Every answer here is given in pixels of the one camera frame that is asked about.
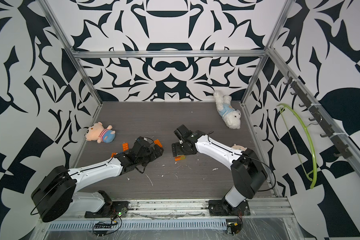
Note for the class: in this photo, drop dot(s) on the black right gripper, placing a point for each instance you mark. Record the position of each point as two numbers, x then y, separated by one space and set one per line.
176 149

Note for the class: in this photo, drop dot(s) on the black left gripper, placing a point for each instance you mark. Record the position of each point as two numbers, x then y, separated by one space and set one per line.
155 155

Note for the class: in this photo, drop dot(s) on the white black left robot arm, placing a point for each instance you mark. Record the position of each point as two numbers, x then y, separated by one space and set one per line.
60 193

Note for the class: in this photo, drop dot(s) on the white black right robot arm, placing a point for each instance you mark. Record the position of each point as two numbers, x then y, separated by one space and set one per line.
248 172

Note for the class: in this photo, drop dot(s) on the flat orange 2x4 lego plate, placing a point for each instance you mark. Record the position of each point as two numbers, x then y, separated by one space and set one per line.
157 142

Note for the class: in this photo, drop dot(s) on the pink plush pig toy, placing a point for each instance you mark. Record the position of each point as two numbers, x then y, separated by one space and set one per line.
97 132

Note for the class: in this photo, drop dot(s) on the white plush dog blue shirt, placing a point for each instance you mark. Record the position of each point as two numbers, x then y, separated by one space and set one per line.
230 116

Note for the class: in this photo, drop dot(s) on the green plastic hoop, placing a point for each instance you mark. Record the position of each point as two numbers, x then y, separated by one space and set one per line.
312 176

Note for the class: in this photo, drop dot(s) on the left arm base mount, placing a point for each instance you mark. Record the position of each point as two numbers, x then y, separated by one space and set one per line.
109 209

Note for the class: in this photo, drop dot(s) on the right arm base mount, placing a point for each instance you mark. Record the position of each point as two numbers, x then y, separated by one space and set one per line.
223 208

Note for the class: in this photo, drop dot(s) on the white slotted cable duct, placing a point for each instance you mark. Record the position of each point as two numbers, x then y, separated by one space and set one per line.
138 225

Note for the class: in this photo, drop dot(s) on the black wall hook rack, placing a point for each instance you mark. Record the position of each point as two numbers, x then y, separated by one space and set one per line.
318 118

